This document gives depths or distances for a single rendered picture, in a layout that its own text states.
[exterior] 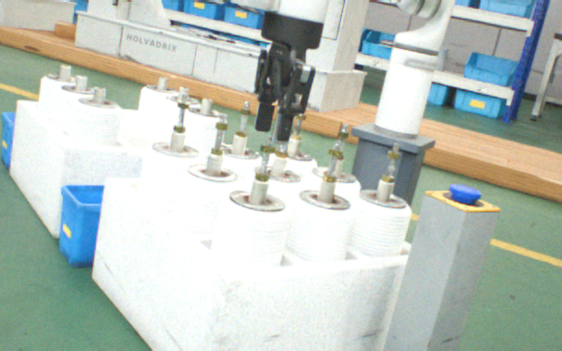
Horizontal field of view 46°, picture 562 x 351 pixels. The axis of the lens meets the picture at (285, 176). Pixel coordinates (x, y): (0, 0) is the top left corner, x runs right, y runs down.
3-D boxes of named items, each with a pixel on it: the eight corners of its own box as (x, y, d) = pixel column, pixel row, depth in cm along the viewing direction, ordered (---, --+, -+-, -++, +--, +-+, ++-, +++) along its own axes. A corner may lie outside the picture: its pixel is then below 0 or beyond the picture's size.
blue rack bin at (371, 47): (373, 54, 603) (379, 32, 598) (414, 63, 590) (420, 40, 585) (358, 53, 557) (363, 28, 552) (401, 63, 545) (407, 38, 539)
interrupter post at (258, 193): (254, 207, 86) (259, 183, 85) (243, 201, 88) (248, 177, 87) (268, 207, 87) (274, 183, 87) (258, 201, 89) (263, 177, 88)
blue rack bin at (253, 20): (245, 25, 655) (249, 4, 650) (280, 32, 641) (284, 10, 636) (220, 21, 610) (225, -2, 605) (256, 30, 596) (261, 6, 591)
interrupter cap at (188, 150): (187, 147, 110) (188, 143, 110) (206, 161, 104) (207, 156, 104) (144, 144, 106) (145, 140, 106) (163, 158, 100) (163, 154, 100)
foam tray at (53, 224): (162, 178, 178) (173, 112, 173) (231, 234, 147) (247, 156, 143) (8, 174, 155) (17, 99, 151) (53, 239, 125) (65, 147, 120)
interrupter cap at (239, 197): (250, 215, 82) (251, 210, 82) (217, 195, 88) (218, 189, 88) (295, 213, 87) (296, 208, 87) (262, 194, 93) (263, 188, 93)
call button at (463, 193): (459, 198, 88) (463, 183, 87) (483, 208, 85) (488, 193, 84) (439, 198, 85) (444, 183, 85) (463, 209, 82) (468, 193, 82)
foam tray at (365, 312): (274, 262, 136) (292, 179, 132) (411, 361, 107) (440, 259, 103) (90, 278, 112) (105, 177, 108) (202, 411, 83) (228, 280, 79)
